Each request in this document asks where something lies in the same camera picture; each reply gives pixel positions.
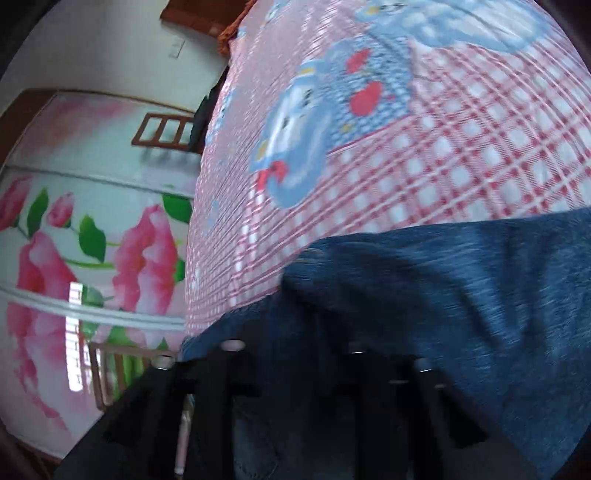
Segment flower-print wardrobe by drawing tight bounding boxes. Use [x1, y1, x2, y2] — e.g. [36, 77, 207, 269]
[0, 88, 204, 462]

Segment dark cloth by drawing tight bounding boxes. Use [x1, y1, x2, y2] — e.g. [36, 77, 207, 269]
[191, 83, 228, 154]

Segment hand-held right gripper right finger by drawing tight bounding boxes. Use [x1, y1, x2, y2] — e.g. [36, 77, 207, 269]
[331, 345, 539, 480]

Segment pink checked printed bed sheet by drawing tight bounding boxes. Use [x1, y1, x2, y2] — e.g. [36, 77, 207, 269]
[185, 0, 591, 337]

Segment orange fringed cloth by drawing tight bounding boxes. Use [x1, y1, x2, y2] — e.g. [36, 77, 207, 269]
[216, 17, 251, 57]

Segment wooden chair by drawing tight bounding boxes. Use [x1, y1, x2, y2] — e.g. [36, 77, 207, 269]
[131, 113, 199, 154]

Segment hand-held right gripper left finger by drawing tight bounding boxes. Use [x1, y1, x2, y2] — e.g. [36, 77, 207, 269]
[54, 340, 260, 480]

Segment wooden bed headboard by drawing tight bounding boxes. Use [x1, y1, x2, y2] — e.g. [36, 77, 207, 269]
[159, 0, 256, 37]

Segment blue denim pants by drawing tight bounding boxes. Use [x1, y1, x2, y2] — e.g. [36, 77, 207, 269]
[180, 208, 591, 480]

